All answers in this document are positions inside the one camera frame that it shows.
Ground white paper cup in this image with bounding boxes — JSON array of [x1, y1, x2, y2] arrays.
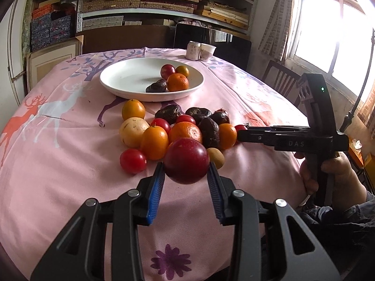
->
[[200, 43, 217, 62]]

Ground person's right hand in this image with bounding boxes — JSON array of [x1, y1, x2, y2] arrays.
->
[[294, 151, 368, 212]]

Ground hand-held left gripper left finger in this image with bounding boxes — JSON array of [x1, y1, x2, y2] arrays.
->
[[29, 161, 166, 281]]

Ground white drink can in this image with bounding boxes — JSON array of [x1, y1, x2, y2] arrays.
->
[[185, 41, 201, 60]]

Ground large red plum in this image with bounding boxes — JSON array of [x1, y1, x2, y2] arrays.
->
[[163, 137, 210, 185]]

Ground black metal stand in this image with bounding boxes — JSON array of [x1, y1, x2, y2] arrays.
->
[[338, 29, 375, 133]]

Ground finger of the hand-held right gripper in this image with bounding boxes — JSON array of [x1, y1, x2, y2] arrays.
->
[[247, 125, 311, 134], [237, 129, 278, 150]]

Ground stack of blue floral boxes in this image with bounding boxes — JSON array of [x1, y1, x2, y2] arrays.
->
[[30, 3, 76, 52]]

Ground white metal shelf unit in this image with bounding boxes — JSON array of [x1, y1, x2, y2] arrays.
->
[[76, 0, 261, 36]]

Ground green marbled slab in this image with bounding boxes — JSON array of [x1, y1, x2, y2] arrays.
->
[[22, 0, 35, 54]]

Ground brick pattern curtain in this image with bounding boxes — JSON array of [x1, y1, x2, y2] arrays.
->
[[259, 0, 300, 63]]

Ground tan kiwi fruit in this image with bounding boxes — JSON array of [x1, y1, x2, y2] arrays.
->
[[206, 148, 225, 170]]

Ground stack of grey patterned boxes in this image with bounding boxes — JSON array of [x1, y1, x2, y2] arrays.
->
[[83, 16, 142, 30]]

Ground brown wooden cabinet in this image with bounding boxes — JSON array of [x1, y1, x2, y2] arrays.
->
[[82, 25, 176, 55]]

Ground person's right forearm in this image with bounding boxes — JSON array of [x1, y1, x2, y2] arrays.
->
[[299, 192, 375, 270]]

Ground dark purple passion fruit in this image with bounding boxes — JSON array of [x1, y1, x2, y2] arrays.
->
[[146, 79, 168, 93], [198, 117, 220, 149], [185, 107, 212, 125], [154, 104, 182, 125], [209, 111, 230, 125]]

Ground dark wooden chair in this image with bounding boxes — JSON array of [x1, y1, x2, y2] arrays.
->
[[262, 60, 304, 108]]

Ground pale yellow round fruit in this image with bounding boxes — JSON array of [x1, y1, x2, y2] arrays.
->
[[119, 117, 150, 148]]

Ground bright window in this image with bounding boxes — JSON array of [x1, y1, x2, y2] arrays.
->
[[293, 0, 375, 106]]

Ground large orange tangerine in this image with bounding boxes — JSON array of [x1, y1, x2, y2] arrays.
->
[[168, 121, 203, 145]]

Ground pale framed picture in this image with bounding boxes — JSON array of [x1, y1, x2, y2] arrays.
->
[[26, 35, 84, 92]]

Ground white plate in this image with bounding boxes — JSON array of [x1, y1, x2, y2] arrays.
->
[[99, 58, 205, 102]]

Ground stack of yellow wooden boxes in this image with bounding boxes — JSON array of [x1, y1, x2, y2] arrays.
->
[[196, 0, 258, 30]]

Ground pink printed tablecloth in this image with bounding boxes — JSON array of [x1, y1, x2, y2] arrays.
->
[[0, 47, 311, 281]]

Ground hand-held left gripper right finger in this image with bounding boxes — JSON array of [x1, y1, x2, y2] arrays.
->
[[206, 162, 342, 281]]

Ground white board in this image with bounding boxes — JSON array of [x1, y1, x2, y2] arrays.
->
[[6, 3, 30, 104]]

